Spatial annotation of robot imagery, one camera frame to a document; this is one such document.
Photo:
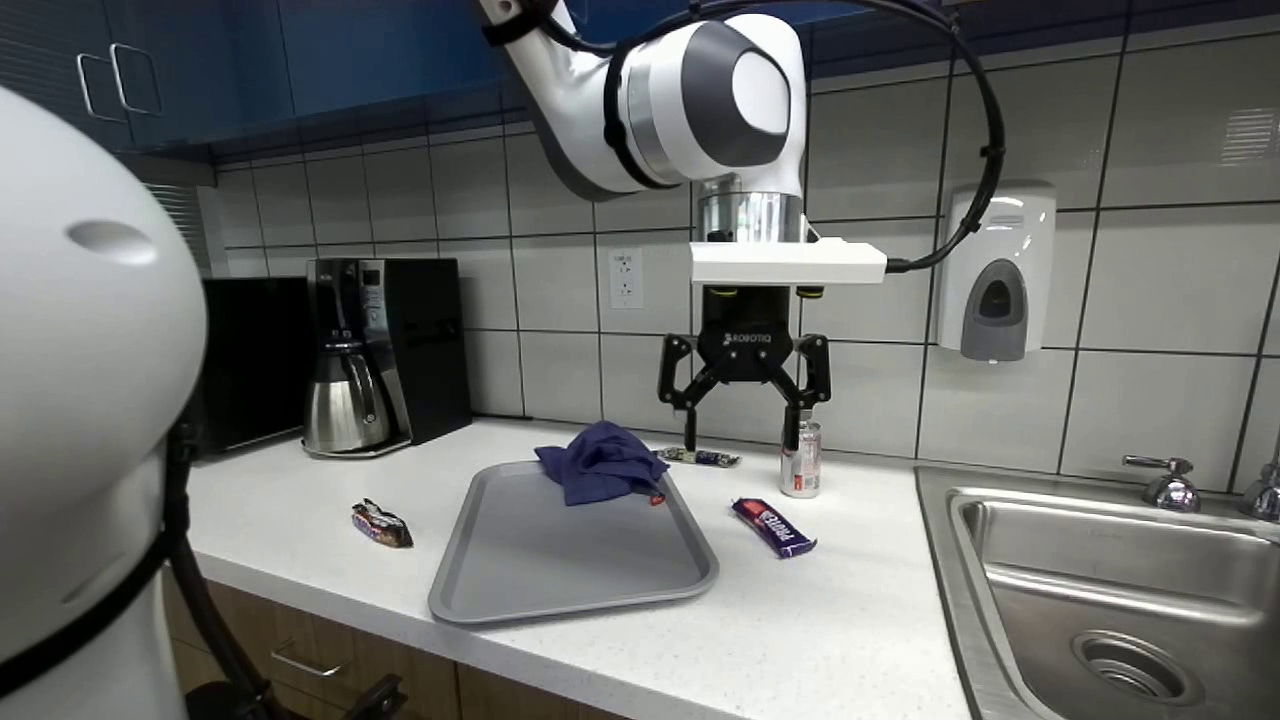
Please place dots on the stainless steel sink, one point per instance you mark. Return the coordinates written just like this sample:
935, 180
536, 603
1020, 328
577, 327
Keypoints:
1110, 600

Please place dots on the chrome tap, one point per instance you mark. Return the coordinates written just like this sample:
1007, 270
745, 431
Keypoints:
1264, 495

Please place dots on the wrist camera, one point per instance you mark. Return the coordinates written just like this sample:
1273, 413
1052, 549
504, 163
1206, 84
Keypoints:
790, 262

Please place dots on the blue cloth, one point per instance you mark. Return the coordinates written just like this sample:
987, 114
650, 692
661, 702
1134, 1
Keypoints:
600, 465

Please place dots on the wooden drawer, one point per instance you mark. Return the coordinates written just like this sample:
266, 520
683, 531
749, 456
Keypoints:
400, 675

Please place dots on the black silver coffee maker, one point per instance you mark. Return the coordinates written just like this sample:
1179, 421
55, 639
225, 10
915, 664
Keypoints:
425, 345

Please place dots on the white wall socket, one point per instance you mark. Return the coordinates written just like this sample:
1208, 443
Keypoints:
626, 278

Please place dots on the chrome tap lever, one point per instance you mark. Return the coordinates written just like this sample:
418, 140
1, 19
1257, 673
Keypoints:
1168, 485

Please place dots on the dark wrapped candy bar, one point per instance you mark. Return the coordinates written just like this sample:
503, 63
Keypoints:
381, 524

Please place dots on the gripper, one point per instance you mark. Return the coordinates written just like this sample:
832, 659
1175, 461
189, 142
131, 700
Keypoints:
748, 325

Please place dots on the grey plastic tray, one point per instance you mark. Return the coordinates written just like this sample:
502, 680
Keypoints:
570, 560

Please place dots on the black microwave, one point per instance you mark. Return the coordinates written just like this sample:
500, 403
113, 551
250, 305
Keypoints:
255, 360

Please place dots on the silver red drink can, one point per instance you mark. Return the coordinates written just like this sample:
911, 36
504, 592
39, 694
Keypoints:
803, 470

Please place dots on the blue silver wrapped candy bar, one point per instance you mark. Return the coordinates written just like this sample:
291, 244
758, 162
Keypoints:
705, 458

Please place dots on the steel coffee carafe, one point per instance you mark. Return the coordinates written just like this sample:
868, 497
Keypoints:
345, 400

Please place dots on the blue wall cabinet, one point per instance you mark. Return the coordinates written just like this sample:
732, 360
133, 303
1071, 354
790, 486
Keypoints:
330, 60

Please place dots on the purple wrapped candy bar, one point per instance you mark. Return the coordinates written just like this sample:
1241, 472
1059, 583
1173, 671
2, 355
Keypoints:
774, 527

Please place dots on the white grey soap dispenser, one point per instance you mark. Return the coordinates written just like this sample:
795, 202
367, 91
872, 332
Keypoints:
995, 275

